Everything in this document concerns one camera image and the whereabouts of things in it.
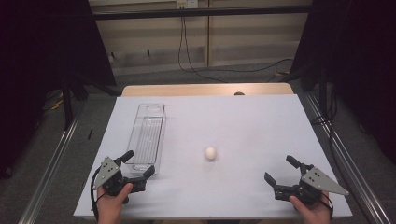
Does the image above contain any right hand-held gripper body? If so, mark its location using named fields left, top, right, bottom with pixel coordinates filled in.
left=273, top=162, right=350, bottom=206

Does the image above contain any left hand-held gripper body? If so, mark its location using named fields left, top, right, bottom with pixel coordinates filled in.
left=92, top=156, right=148, bottom=198

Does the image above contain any clear plastic container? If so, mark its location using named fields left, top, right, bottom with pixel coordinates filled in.
left=124, top=103, right=167, bottom=175

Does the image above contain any white egg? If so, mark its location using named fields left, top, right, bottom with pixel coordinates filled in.
left=204, top=146, right=218, bottom=161

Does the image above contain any person's right hand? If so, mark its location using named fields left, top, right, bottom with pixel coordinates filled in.
left=288, top=190, right=332, bottom=224

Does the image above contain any person's left hand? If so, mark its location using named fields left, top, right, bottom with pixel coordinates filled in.
left=96, top=182, right=134, bottom=224

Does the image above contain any white table mat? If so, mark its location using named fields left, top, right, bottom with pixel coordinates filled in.
left=73, top=93, right=354, bottom=219

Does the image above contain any black stand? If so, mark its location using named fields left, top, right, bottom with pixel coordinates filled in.
left=60, top=74, right=123, bottom=132
left=279, top=65, right=332, bottom=119

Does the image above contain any black curtain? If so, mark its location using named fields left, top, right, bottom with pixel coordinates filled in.
left=290, top=0, right=396, bottom=163
left=0, top=0, right=118, bottom=179

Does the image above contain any black horizontal bar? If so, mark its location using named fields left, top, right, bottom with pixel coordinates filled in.
left=92, top=5, right=313, bottom=21

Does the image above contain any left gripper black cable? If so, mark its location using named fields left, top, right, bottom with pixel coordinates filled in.
left=90, top=167, right=103, bottom=222

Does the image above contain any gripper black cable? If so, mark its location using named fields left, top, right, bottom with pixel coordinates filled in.
left=318, top=191, right=335, bottom=219
left=90, top=167, right=103, bottom=222

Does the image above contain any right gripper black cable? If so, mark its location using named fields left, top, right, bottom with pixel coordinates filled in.
left=318, top=191, right=335, bottom=219

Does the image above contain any metal floor rail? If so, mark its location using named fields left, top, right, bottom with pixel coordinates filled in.
left=18, top=105, right=86, bottom=224
left=303, top=91, right=392, bottom=224

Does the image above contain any yellow floor cable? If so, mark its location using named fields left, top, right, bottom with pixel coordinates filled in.
left=42, top=89, right=65, bottom=112

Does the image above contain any black wall cable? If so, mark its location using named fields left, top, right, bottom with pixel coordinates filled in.
left=177, top=16, right=230, bottom=84
left=181, top=16, right=294, bottom=75

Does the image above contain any white wall socket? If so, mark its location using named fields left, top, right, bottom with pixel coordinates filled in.
left=175, top=0, right=200, bottom=10

